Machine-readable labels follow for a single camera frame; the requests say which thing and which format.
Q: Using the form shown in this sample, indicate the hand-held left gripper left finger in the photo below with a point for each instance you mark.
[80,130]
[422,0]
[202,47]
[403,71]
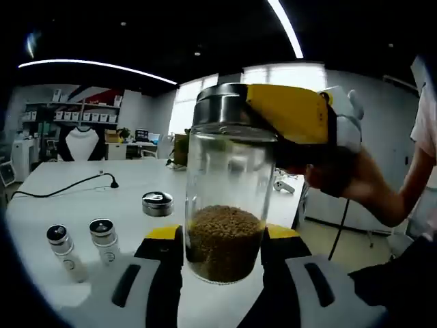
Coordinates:
[143,297]

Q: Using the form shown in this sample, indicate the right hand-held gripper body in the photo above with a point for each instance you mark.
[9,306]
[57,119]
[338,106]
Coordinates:
[350,130]

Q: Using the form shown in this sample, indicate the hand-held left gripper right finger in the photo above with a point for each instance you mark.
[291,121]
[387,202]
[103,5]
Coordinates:
[293,297]

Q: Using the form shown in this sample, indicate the small glass seasoning bottle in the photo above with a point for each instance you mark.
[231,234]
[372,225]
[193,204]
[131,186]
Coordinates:
[106,242]
[66,253]

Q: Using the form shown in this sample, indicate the large seasoning bottle brown contents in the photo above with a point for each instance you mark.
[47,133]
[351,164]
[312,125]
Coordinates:
[222,246]

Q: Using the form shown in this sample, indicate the large seasoning bottle white contents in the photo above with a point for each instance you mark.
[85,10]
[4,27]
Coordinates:
[157,205]

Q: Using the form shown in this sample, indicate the person's right hand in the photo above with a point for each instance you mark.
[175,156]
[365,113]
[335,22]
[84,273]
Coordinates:
[355,181]

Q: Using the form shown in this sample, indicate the wide window with white blinds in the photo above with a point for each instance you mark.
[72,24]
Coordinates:
[283,73]

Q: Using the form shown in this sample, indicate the white game controller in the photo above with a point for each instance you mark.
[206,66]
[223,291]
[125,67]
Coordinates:
[283,187]

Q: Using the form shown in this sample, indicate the person's light shirt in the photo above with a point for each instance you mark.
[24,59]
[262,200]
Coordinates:
[425,116]

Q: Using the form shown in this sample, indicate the long ceiling light strip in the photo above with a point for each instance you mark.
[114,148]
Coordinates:
[95,66]
[286,27]

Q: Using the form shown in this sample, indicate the person's dark trousers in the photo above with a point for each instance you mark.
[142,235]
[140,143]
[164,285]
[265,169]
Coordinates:
[392,294]

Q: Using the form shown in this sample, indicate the brown paper bag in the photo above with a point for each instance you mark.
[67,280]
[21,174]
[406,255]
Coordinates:
[180,147]

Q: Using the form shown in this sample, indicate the open laptop blue screen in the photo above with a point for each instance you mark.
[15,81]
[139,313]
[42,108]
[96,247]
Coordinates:
[154,137]

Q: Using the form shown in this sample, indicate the white office chair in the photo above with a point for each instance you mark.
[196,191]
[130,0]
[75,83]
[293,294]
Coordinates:
[149,153]
[7,172]

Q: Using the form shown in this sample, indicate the white low cabinet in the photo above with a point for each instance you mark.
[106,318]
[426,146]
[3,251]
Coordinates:
[116,152]

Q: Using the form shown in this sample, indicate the dark desktop monitor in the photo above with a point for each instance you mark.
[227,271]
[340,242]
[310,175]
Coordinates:
[142,134]

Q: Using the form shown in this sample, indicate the cardboard box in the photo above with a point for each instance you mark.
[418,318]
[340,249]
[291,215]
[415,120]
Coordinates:
[111,136]

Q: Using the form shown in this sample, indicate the chair with black white shirt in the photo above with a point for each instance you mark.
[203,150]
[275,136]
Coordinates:
[80,145]

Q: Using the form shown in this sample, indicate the small potted plant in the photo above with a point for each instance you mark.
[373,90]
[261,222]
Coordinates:
[124,132]

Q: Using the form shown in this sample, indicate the white air purifier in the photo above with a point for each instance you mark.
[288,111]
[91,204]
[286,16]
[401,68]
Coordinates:
[21,160]

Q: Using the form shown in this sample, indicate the wall shelf with white bins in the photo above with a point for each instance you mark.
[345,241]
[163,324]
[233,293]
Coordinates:
[85,116]

